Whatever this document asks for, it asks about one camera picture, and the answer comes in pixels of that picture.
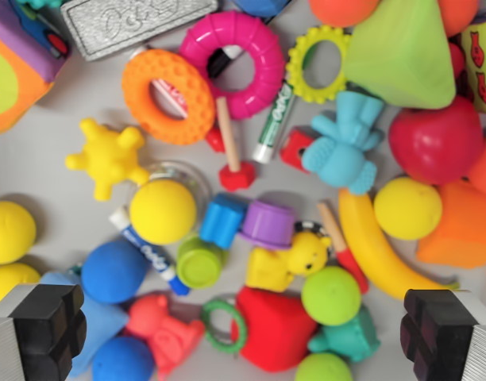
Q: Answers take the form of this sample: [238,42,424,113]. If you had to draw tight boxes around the orange dimpled rubber ring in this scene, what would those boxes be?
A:
[121,49,218,146]

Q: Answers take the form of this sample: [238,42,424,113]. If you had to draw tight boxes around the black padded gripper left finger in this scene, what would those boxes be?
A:
[0,283,87,381]

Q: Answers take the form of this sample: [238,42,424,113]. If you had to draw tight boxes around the light blue foam block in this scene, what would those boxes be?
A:
[40,271,129,378]

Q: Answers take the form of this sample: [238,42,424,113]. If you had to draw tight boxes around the teal rubber figure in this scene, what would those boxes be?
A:
[308,305,382,364]

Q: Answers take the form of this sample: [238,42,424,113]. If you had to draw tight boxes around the red plastic apple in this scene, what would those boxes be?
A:
[388,97,484,186]

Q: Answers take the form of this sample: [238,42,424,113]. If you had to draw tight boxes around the green plastic cup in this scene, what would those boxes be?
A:
[176,233,229,293]

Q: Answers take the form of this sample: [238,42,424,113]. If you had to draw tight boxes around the small red toy block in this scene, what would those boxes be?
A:
[280,125,320,175]

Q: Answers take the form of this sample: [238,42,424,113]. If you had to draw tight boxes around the orange foam block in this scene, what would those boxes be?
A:
[416,180,486,271]

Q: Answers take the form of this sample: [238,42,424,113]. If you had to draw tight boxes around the yellow fabric cube fish print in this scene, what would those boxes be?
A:
[461,15,486,116]

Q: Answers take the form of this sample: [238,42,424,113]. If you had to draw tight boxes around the purple plastic cup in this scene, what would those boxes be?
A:
[237,200,297,251]

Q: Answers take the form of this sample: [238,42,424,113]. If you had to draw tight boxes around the red foam block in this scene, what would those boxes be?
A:
[234,286,319,373]

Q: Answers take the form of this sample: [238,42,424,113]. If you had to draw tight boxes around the yellow plastic banana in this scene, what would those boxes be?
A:
[337,188,459,301]

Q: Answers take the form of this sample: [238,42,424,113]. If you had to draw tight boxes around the black dry-erase marker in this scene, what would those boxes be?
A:
[206,45,244,79]

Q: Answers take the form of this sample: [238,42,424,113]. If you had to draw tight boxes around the blue cylinder block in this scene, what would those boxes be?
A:
[199,193,248,251]

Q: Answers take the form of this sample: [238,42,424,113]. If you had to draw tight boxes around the green foam ball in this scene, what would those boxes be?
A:
[301,265,362,327]
[294,352,353,381]

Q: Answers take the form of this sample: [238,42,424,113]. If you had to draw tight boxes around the thin green plastic ring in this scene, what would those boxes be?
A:
[200,298,249,354]

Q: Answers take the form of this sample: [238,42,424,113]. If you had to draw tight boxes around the black white striped ring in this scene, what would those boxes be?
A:
[293,220,331,240]

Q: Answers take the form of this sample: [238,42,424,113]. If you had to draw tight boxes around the orange purple fabric cube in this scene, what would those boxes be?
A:
[0,0,74,134]

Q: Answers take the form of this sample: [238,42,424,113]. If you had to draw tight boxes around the yellow-green spiked ring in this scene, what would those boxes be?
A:
[286,25,352,105]

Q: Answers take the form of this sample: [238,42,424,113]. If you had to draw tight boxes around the green foam pyramid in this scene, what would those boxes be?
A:
[344,0,457,110]

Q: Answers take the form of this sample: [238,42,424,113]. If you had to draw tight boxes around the blue foam ball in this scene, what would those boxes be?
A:
[91,336,156,381]
[81,241,151,305]

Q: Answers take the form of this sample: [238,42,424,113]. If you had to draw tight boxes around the blue dry-erase marker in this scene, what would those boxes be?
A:
[108,208,191,297]

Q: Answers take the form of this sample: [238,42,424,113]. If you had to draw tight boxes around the yellow foam ball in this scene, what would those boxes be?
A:
[373,177,443,241]
[0,200,37,265]
[129,179,198,245]
[0,262,41,311]

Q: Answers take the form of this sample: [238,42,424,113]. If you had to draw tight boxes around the red dry-erase marker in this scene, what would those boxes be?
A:
[137,45,226,154]

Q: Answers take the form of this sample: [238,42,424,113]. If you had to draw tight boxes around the coral red rubber bear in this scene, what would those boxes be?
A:
[125,293,206,381]

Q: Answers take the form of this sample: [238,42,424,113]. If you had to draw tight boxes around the clear plastic ring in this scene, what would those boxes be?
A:
[145,160,213,225]

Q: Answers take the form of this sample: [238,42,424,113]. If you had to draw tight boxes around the blue foam polyhedron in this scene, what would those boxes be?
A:
[233,0,295,19]

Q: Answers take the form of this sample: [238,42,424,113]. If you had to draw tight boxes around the pink ribbed plastic ring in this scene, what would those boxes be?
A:
[178,10,287,121]

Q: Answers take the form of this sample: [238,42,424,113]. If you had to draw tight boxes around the black padded gripper right finger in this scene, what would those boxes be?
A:
[399,288,486,381]

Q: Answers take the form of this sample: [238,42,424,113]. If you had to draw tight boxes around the orange foam ball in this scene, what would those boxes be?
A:
[437,0,480,39]
[308,0,381,28]

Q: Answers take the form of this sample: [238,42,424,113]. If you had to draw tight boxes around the yellow duck toy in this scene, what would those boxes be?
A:
[245,232,332,293]

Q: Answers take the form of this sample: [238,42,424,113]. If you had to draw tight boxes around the light blue rubber figure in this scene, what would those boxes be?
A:
[300,90,384,196]

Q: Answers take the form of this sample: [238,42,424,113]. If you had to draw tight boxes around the wooden stick red handle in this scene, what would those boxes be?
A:
[317,202,369,294]

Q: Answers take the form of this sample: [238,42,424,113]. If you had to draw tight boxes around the orange rounded foam shape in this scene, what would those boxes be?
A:
[467,134,486,198]

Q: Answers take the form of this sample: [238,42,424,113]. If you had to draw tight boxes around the green dry-erase marker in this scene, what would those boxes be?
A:
[253,81,295,164]

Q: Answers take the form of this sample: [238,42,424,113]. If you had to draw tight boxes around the yellow knobby rubber toy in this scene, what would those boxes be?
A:
[65,117,151,202]

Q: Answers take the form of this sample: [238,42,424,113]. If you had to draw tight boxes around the teal spiky toy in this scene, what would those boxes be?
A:
[18,0,64,9]

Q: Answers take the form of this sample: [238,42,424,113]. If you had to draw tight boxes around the grey foam eraser block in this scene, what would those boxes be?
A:
[61,0,220,63]

